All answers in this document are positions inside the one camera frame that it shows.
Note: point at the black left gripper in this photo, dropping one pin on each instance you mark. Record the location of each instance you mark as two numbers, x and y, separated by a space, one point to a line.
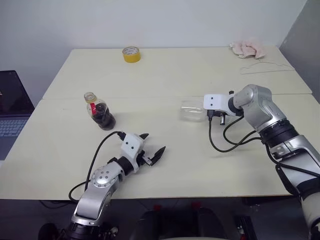
145 158

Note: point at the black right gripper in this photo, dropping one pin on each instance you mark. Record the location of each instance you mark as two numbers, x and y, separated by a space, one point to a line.
218 115

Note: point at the clear plastic cup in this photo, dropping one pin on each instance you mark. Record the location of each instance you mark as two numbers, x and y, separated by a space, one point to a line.
192 112

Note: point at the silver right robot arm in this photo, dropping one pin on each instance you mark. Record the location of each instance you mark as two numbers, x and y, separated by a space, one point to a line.
262 110

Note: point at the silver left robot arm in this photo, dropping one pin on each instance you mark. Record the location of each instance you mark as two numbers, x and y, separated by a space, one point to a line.
100 177

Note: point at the cola bottle with dark liquid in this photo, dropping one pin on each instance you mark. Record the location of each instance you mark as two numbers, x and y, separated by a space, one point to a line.
105 118

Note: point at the pink crumpled cloth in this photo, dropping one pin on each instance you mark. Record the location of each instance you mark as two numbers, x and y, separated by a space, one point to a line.
247 48

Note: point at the yellow tape roll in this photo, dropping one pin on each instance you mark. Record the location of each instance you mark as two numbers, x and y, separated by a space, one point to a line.
132 58

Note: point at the black round knob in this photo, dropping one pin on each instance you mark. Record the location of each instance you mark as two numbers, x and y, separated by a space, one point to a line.
48 231

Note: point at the grey laptop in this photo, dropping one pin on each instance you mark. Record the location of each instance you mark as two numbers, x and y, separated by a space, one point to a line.
10 120

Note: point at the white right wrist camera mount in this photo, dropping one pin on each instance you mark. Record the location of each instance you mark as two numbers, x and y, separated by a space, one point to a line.
217 101

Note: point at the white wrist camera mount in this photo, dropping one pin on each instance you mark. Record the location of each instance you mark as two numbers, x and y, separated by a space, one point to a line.
131 145
217 101

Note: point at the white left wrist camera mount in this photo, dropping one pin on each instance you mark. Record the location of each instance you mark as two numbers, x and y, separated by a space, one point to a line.
131 145

